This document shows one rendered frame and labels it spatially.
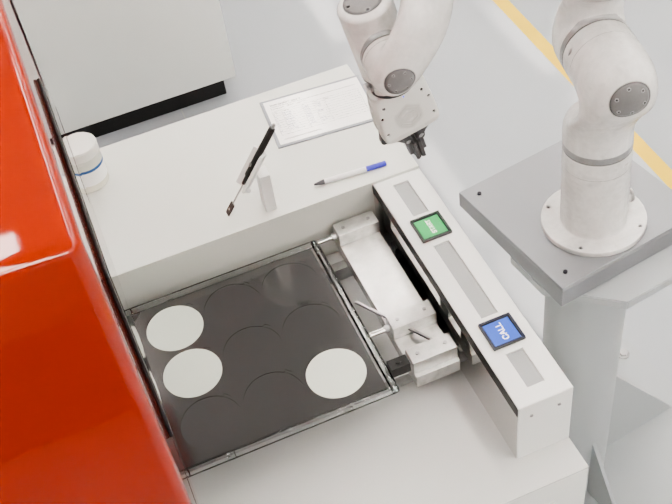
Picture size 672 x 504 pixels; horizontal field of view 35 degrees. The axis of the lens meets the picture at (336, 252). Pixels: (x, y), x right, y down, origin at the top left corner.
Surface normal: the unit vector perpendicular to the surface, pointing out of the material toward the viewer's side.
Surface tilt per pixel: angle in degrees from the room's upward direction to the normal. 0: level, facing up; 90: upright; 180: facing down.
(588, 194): 89
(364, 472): 0
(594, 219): 88
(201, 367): 0
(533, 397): 0
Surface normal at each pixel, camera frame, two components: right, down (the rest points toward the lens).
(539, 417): 0.37, 0.66
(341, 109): -0.11, -0.67
